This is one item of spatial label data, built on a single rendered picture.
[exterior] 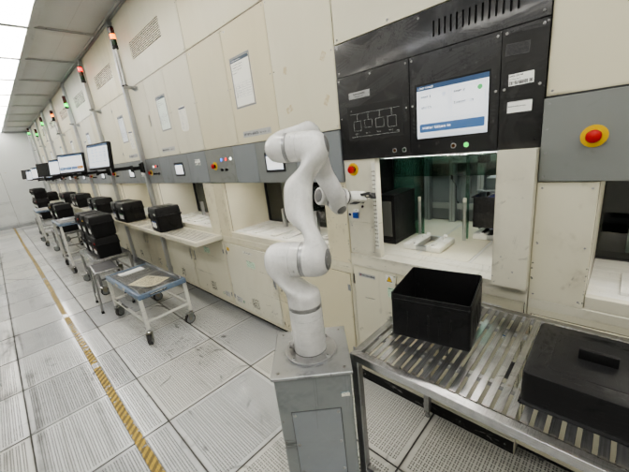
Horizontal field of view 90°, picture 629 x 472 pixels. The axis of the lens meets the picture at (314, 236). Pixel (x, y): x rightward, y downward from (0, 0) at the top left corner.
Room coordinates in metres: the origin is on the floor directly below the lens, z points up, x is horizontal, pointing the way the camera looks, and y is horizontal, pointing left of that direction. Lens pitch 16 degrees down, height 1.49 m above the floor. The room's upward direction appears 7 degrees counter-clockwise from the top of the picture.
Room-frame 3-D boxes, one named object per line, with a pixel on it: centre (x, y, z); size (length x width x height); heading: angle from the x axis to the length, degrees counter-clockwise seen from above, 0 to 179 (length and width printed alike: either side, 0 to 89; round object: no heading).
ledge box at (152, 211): (3.37, 1.59, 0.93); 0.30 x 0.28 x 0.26; 41
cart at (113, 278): (2.88, 1.68, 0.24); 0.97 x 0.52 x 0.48; 47
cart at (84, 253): (4.09, 2.85, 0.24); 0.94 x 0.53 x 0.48; 44
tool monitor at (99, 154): (3.62, 2.06, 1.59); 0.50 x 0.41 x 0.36; 134
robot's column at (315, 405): (1.02, 0.06, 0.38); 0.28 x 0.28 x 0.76; 89
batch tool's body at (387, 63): (1.72, -0.81, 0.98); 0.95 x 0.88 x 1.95; 134
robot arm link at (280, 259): (1.03, 0.09, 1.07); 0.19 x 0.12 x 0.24; 71
